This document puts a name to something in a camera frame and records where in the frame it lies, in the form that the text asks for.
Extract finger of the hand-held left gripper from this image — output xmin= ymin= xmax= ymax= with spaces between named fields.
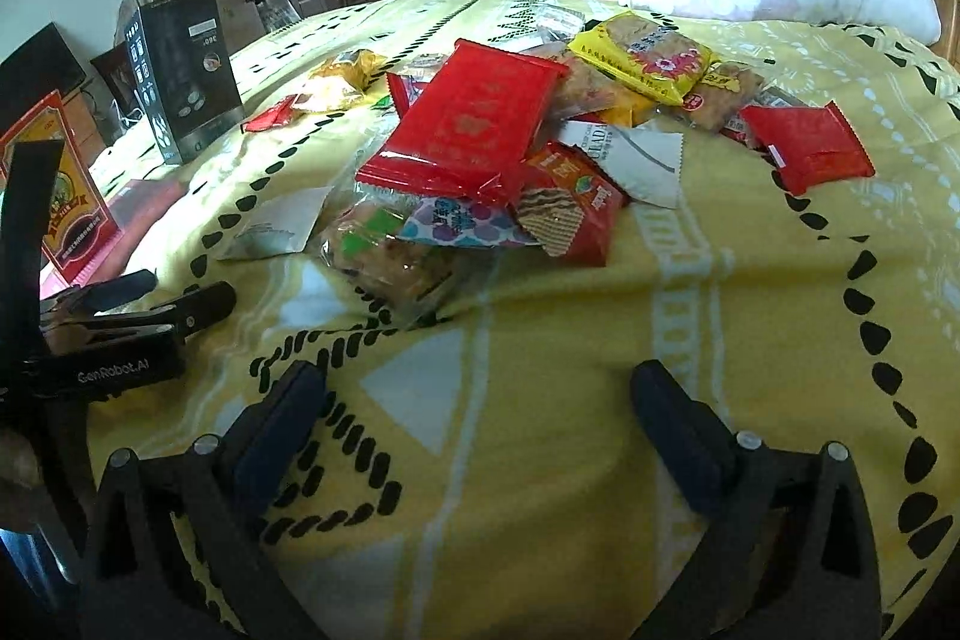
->
xmin=45 ymin=269 xmax=158 ymax=320
xmin=45 ymin=280 xmax=238 ymax=345

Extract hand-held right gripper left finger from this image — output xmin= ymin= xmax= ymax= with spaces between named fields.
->
xmin=79 ymin=361 xmax=331 ymax=640

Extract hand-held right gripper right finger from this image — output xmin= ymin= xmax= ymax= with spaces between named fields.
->
xmin=611 ymin=361 xmax=886 ymax=640

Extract pile of assorted snacks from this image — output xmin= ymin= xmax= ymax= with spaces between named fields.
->
xmin=289 ymin=10 xmax=773 ymax=332

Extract person's left hand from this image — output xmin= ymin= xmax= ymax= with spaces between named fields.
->
xmin=0 ymin=426 xmax=44 ymax=489

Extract red yellow printed box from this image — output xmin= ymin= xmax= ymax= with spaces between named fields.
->
xmin=0 ymin=91 xmax=122 ymax=285

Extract pink flat box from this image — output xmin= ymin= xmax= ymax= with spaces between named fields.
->
xmin=41 ymin=179 xmax=188 ymax=304

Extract white flat packet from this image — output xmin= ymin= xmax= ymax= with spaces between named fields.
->
xmin=217 ymin=186 xmax=335 ymax=262

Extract yellow printed blanket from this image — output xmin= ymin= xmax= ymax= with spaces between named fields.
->
xmin=82 ymin=0 xmax=960 ymax=640

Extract small red wrapper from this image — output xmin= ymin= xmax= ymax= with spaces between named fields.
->
xmin=241 ymin=94 xmax=301 ymax=135

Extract black product box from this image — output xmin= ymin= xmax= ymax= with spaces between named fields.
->
xmin=124 ymin=0 xmax=247 ymax=165

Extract black television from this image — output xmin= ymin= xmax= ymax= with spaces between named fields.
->
xmin=0 ymin=23 xmax=87 ymax=120

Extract yellow translucent packet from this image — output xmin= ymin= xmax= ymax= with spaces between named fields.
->
xmin=292 ymin=49 xmax=387 ymax=112

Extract stacked cardboard boxes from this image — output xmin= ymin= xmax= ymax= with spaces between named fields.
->
xmin=214 ymin=0 xmax=263 ymax=58

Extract red square snack packet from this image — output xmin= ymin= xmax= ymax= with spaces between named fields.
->
xmin=739 ymin=101 xmax=877 ymax=196

